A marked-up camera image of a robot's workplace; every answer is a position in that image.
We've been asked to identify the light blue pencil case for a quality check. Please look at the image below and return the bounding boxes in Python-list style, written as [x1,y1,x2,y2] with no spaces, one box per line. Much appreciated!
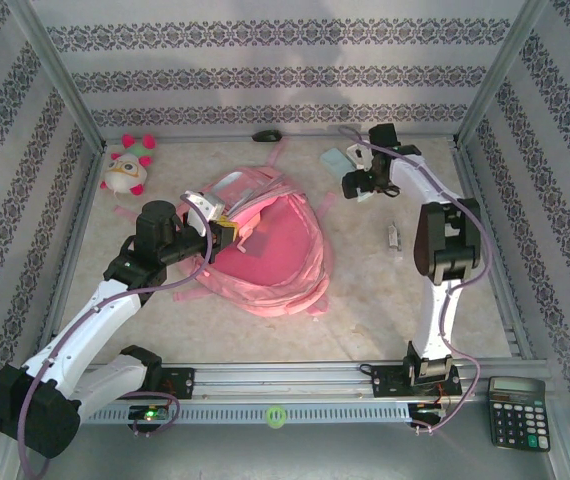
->
[319,147,377,204]

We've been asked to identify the pink student backpack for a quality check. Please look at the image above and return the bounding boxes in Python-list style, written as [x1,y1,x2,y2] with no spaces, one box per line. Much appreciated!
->
[113,139,339,321]

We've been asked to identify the white pink plush toy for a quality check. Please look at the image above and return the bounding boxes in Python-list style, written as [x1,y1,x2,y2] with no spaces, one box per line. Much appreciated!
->
[99,133,157,201]

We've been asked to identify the black desk calculator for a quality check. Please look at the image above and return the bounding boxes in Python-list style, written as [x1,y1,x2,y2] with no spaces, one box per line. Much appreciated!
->
[488,377,551,453]

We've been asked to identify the metal table side rail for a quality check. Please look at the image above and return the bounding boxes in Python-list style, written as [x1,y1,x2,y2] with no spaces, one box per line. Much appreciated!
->
[450,141,536,361]
[39,144,106,361]

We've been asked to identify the metal frame post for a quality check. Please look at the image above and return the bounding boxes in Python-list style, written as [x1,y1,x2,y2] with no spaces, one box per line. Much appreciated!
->
[7,0,107,151]
[452,0,551,151]

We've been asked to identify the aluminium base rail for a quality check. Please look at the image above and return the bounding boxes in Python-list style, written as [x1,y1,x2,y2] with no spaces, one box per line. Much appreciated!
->
[79,359,550,404]

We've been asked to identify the slotted metal cable tray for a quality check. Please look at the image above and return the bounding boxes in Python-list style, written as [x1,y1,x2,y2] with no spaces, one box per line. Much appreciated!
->
[77,401,449,427]

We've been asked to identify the green tape ring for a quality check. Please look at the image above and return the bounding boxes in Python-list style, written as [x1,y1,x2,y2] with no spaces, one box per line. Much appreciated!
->
[265,404,289,429]

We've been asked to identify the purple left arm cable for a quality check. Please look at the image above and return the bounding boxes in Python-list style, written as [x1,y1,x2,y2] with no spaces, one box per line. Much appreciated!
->
[17,194,216,480]

